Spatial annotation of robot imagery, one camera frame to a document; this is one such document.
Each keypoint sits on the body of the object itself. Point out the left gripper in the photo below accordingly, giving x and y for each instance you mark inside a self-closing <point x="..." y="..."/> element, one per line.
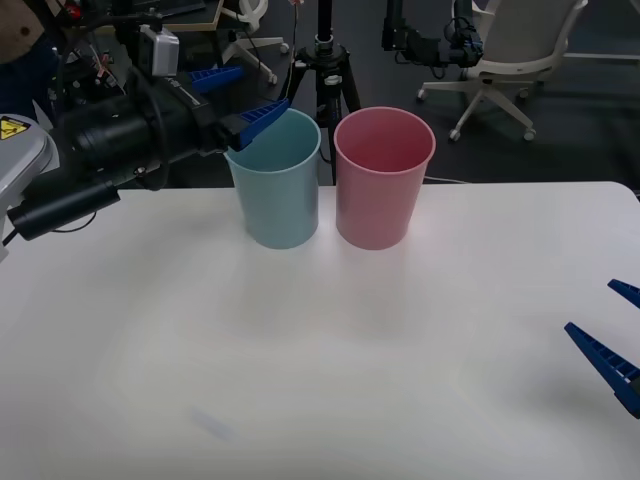
<point x="185" y="120"/>

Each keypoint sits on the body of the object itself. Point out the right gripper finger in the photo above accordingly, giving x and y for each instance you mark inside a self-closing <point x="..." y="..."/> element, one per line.
<point x="629" y="291"/>
<point x="612" y="372"/>

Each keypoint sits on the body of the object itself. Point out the black workshop robot arm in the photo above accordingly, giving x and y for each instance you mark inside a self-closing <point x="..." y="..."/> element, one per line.
<point x="425" y="47"/>

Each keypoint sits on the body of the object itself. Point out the small white office chair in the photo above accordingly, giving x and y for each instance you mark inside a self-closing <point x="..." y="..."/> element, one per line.
<point x="260" y="47"/>

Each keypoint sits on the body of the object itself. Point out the wood-edged desk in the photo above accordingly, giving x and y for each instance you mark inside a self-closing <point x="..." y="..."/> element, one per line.
<point x="200" y="22"/>

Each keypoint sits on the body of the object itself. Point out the pale blue plastic bin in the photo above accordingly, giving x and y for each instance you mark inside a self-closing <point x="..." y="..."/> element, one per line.
<point x="280" y="210"/>

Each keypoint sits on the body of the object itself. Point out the pink plastic bin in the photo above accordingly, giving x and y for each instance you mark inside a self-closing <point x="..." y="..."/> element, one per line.
<point x="375" y="210"/>

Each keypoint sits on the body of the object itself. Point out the person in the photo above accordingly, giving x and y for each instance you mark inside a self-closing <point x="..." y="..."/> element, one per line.
<point x="20" y="30"/>

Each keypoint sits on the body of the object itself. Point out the large white office chair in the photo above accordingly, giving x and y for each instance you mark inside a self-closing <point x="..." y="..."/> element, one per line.
<point x="515" y="62"/>

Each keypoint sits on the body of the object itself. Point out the black camera tripod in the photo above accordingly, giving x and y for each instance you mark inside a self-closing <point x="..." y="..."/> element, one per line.
<point x="330" y="57"/>

